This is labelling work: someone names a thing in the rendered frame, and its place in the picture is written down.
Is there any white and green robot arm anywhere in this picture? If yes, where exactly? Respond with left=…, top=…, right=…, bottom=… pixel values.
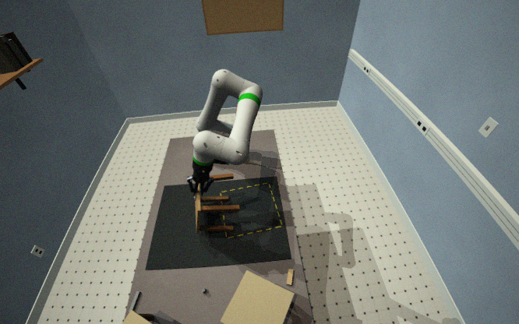
left=192, top=69, right=263, bottom=174

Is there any small wooden stool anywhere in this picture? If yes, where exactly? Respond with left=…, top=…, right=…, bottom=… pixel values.
left=196, top=173, right=239, bottom=233

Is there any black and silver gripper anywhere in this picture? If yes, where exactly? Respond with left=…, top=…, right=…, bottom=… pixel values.
left=187, top=171, right=214, bottom=201

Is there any dark grey mat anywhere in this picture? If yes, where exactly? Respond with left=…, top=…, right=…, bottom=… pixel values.
left=145, top=176, right=291, bottom=270

